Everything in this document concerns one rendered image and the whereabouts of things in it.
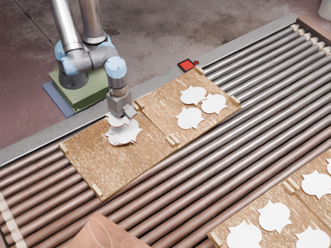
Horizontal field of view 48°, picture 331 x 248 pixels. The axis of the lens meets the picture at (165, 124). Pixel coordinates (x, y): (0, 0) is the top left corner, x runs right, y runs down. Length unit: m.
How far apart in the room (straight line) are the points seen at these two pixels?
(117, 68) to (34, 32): 2.54
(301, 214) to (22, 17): 3.30
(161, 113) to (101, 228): 0.66
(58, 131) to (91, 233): 0.60
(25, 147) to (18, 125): 1.32
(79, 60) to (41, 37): 2.35
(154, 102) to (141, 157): 0.32
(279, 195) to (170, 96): 0.70
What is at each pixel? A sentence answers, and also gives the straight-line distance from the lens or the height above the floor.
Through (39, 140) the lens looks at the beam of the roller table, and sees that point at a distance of 1.79.
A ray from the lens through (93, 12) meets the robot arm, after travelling 1.70.
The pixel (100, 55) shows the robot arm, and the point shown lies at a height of 1.34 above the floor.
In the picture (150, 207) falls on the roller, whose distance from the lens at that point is 1.54.
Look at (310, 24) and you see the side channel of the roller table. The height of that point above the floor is 0.95.
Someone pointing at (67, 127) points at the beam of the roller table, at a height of 0.91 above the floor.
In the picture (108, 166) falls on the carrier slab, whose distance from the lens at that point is 1.62.
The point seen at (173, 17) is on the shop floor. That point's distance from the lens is 3.91.
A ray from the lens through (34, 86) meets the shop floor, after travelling 3.34.
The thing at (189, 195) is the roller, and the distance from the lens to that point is 1.57.
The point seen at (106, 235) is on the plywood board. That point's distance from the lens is 1.37.
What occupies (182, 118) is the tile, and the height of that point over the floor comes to 0.94.
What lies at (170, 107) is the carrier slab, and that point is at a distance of 1.81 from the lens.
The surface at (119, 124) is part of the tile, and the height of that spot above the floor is 1.06.
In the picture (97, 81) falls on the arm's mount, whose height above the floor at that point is 0.95.
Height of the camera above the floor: 2.32
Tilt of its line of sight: 52 degrees down
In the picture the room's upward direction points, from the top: 3 degrees clockwise
